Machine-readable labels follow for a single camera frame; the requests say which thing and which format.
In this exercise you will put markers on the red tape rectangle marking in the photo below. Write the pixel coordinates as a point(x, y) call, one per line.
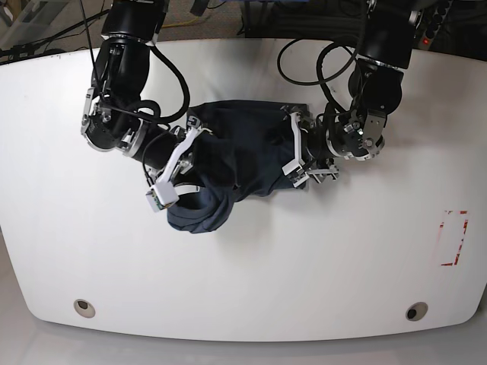
point(451, 236)

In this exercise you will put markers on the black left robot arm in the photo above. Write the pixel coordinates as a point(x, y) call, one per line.
point(380, 57)

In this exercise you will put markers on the table grommet hole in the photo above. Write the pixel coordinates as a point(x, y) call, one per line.
point(416, 311)
point(84, 308)

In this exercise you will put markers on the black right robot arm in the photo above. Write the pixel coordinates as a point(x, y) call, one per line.
point(115, 115)

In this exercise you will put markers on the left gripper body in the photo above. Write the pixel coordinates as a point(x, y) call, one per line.
point(309, 142)

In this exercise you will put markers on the dark blue T-shirt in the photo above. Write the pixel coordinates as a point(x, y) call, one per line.
point(242, 154)

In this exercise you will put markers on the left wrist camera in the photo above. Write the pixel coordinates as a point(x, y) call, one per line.
point(295, 172)

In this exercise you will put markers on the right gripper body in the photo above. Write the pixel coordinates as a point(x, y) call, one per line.
point(194, 128)

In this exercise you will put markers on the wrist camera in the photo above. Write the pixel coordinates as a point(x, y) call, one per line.
point(161, 196)
point(295, 172)

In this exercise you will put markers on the black power strip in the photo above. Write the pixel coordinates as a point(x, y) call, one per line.
point(433, 24)

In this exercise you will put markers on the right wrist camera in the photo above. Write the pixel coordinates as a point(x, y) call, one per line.
point(161, 196)

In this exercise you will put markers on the left table grommet hole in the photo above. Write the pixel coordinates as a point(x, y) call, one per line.
point(84, 308)

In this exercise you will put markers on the right table grommet hole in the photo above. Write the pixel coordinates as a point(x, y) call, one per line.
point(416, 311)

